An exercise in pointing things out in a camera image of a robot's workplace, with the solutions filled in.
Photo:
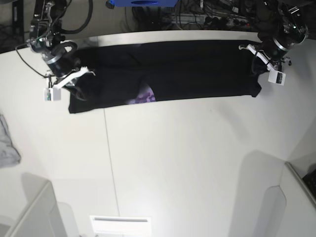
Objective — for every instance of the white base housing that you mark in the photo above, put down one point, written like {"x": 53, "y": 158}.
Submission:
{"x": 301, "y": 205}
{"x": 41, "y": 217}

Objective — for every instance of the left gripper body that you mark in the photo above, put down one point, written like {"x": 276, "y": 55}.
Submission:
{"x": 275, "y": 47}

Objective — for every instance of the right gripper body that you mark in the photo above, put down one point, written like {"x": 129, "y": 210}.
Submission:
{"x": 62, "y": 60}

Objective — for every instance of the white camera bracket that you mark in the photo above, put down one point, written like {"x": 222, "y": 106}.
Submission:
{"x": 261, "y": 64}
{"x": 69, "y": 82}

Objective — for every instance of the grey cloth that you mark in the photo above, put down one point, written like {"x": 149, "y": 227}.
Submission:
{"x": 9, "y": 156}

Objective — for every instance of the blue plastic box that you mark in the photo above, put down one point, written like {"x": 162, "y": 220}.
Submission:
{"x": 143, "y": 3}

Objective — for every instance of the black keyboard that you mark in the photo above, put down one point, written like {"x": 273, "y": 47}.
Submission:
{"x": 310, "y": 181}

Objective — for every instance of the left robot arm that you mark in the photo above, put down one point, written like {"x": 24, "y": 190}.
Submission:
{"x": 281, "y": 26}

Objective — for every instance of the black T-shirt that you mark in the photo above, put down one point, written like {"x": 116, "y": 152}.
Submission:
{"x": 173, "y": 70}

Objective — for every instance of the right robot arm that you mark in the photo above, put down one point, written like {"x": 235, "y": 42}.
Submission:
{"x": 46, "y": 38}

